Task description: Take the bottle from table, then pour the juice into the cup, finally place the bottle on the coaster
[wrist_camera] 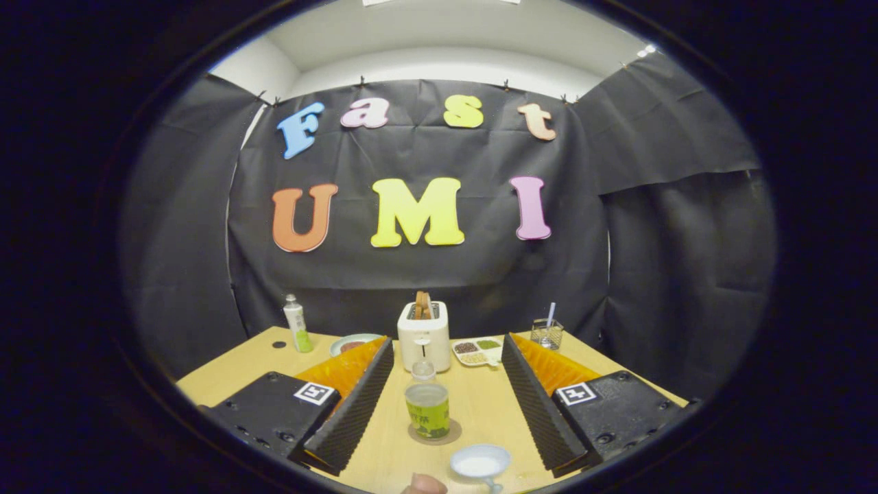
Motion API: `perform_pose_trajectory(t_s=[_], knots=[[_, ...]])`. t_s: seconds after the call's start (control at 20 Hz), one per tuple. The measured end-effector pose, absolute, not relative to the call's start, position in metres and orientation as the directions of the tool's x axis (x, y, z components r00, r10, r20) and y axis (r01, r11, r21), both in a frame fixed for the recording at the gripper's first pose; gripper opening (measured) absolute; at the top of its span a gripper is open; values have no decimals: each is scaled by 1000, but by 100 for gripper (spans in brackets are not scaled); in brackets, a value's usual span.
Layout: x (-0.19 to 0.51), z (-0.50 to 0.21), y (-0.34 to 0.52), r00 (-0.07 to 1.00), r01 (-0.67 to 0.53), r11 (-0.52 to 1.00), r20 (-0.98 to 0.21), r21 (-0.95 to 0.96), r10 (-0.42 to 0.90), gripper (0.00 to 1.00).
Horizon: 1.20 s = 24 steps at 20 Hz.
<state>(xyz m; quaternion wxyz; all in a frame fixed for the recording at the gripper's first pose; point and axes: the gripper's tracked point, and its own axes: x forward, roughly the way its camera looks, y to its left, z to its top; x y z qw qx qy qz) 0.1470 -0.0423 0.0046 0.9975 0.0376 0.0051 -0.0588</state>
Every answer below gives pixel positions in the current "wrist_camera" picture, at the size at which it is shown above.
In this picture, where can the pale green plate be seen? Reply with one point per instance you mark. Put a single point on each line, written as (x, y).
(343, 340)

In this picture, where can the black backdrop cloth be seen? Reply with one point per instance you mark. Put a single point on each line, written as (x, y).
(446, 274)

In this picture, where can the brown food piece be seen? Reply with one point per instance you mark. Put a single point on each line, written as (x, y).
(352, 346)

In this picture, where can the white straw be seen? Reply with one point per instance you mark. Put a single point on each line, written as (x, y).
(550, 312)

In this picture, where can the round brown coaster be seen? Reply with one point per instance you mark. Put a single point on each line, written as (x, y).
(455, 431)

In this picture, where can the small ceiling light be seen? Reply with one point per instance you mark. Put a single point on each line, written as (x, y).
(645, 51)

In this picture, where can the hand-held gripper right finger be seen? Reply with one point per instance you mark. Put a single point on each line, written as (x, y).
(538, 412)

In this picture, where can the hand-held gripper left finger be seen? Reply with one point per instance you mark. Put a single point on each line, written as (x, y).
(357, 412)

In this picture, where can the wooden table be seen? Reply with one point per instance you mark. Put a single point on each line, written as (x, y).
(480, 405)

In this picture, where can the white and green tube bottle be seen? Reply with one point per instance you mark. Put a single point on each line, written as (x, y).
(298, 326)

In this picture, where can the green label juice bottle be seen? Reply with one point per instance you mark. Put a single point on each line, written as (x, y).
(427, 412)

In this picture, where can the white toaster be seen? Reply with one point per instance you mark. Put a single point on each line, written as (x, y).
(423, 343)

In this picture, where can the long ceiling light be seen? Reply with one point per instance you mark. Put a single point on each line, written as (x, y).
(439, 2)

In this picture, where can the pale blue cup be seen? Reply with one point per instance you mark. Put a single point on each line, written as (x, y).
(480, 466)

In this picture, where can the clear square glass holder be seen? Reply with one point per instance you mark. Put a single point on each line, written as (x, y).
(547, 337)

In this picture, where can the divided snack dish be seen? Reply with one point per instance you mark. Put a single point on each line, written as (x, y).
(473, 351)

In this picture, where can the brown toast slice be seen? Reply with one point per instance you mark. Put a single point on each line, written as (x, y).
(422, 305)

